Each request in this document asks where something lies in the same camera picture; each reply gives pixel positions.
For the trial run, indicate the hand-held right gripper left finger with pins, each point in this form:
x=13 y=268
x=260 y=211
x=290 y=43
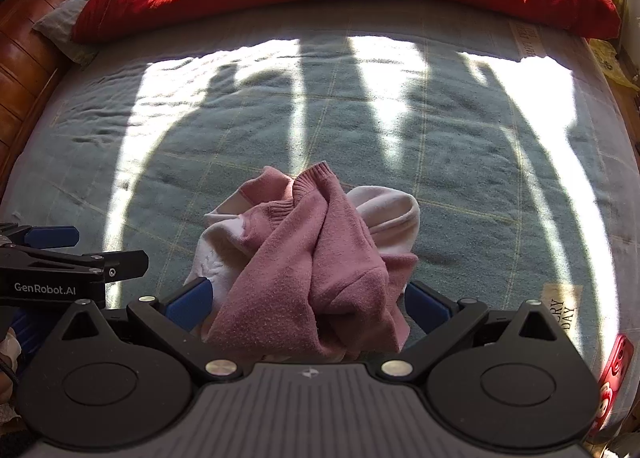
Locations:
x=190 y=300

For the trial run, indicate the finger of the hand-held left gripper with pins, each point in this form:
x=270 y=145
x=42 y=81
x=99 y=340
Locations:
x=50 y=237
x=125 y=264

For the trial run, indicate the person's left hand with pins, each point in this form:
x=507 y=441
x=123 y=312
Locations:
x=7 y=350

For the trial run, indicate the grey pillow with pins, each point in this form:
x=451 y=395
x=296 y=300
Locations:
x=65 y=22

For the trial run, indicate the brown wooden headboard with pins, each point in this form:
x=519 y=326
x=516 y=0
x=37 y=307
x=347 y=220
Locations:
x=30 y=27

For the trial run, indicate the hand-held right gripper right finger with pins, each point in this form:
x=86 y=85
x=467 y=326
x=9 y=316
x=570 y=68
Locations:
x=425 y=305

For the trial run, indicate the red phone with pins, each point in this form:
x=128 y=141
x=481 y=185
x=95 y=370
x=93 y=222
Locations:
x=612 y=378

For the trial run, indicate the pink and white sweater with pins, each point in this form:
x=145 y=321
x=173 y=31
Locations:
x=310 y=263

